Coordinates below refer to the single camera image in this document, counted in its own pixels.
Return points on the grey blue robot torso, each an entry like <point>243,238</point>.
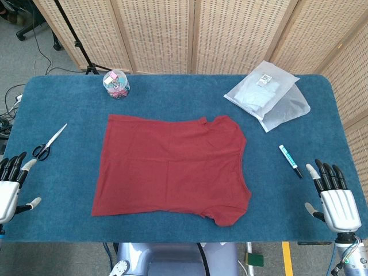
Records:
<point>172,260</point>

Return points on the black tripod stand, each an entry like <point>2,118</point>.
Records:
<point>77,44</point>

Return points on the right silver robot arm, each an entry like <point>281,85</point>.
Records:
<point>349,253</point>

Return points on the green box on floor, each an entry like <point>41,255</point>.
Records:
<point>254,260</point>

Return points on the clear jar of binder clips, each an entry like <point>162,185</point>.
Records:
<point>116,86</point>

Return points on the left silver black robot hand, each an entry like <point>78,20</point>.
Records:
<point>8,195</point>

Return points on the white power plug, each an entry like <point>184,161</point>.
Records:
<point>18,98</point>

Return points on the white marker pen black cap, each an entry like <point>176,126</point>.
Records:
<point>289,159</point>

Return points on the blue carpet table mat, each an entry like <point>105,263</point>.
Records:
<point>178,97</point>

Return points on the red t-shirt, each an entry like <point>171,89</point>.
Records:
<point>172,169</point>

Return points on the translucent empty plastic bag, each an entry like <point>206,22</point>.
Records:
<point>290,110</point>

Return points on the black office chair base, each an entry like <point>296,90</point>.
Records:
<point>24,31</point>

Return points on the wicker folding screen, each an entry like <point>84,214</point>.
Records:
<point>230,34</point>

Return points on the white plastic bag package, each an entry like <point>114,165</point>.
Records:
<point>258,89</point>

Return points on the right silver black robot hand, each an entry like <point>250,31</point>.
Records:
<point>340,208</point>

